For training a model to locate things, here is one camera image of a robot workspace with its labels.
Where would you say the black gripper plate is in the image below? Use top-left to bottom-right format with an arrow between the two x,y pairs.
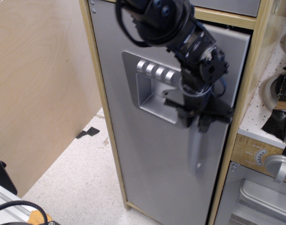
162,88 -> 234,133

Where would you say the black box at left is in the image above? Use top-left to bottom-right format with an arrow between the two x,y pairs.
0,160 -> 17,195

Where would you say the aluminium extrusion rail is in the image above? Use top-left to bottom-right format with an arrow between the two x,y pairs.
0,185 -> 31,225

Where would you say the orange tape piece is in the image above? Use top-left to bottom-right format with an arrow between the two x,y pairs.
27,210 -> 44,225

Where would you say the black braided cable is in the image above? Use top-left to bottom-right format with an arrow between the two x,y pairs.
0,199 -> 48,225

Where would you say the silver oven door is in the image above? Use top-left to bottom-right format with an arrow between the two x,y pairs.
214,162 -> 286,225

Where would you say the silver fridge door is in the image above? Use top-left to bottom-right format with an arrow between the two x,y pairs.
88,0 -> 251,225

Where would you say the silver freezer door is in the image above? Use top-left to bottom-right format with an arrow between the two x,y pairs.
190,0 -> 260,17

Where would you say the wooden kitchen cabinet frame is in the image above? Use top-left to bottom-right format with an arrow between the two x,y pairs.
80,0 -> 286,225

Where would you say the silver dispenser panel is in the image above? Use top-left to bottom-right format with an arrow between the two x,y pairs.
122,51 -> 181,124

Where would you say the black tape on floor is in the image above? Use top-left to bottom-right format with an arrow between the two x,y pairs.
76,127 -> 100,139

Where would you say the plywood side board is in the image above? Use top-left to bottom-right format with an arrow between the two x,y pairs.
0,0 -> 102,197

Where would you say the silver oven knob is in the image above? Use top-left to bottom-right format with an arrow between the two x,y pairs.
264,155 -> 286,185

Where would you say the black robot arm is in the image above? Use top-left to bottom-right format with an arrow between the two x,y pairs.
115,0 -> 234,133

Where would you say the silver oven door handle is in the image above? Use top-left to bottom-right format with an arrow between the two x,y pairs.
240,180 -> 286,220

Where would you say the silver fridge door handle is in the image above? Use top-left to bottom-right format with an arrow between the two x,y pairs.
188,128 -> 206,175

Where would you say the white speckled countertop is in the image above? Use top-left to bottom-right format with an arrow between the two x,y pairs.
238,23 -> 286,149

